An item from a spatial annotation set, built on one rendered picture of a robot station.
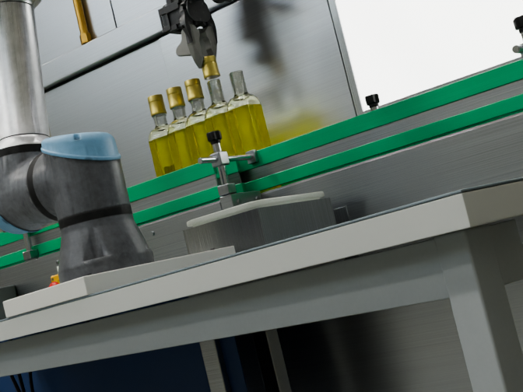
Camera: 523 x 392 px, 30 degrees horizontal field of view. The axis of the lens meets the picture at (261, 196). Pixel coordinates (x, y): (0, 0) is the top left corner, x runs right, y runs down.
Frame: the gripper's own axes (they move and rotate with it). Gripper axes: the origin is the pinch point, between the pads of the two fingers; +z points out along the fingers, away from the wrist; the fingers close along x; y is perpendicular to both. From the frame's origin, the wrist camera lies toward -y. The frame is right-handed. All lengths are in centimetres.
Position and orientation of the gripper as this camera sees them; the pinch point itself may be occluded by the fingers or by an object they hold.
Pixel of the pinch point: (207, 61)
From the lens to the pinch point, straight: 208.0
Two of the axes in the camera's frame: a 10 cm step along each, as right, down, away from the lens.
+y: -7.7, 2.4, 5.9
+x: -5.9, 0.8, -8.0
